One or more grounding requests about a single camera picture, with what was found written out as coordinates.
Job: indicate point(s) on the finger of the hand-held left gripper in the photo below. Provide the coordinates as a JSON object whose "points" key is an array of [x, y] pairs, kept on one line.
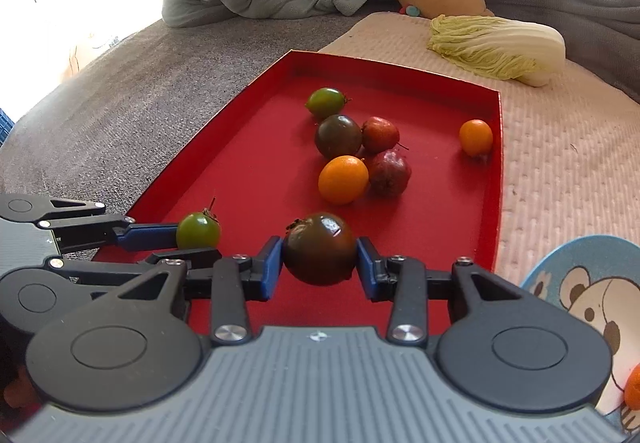
{"points": [[200, 257], [150, 235]]}

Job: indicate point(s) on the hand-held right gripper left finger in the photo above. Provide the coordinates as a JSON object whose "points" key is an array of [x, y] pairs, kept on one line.
{"points": [[271, 268]]}

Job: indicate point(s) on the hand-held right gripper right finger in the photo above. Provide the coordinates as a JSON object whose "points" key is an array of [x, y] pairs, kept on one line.
{"points": [[365, 268]]}

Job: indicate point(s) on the green tomato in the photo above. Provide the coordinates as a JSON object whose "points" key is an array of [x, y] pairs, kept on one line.
{"points": [[198, 232], [325, 103]]}

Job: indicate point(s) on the dark brown tomato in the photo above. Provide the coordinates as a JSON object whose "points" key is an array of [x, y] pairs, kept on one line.
{"points": [[320, 250], [338, 137]]}

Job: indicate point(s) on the red cardboard tray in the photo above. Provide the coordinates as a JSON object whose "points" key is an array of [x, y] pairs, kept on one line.
{"points": [[250, 163]]}

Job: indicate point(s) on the red passion fruit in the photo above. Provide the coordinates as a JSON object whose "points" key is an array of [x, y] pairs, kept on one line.
{"points": [[380, 135]]}

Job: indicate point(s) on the bear print plate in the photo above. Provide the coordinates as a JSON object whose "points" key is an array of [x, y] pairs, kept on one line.
{"points": [[565, 263]]}

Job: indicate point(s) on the orange mandarin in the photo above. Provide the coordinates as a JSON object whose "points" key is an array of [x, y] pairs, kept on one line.
{"points": [[634, 388], [343, 179]]}

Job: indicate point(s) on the purple passion fruit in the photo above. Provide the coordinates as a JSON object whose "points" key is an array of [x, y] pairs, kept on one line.
{"points": [[390, 173]]}

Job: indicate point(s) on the blue plastic crate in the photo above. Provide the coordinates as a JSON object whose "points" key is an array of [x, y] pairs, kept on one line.
{"points": [[5, 128]]}

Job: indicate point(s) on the small orange kumquat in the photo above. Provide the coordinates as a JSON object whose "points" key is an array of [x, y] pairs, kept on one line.
{"points": [[476, 138]]}

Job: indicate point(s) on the napa cabbage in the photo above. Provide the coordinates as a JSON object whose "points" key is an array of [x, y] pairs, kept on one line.
{"points": [[500, 48]]}

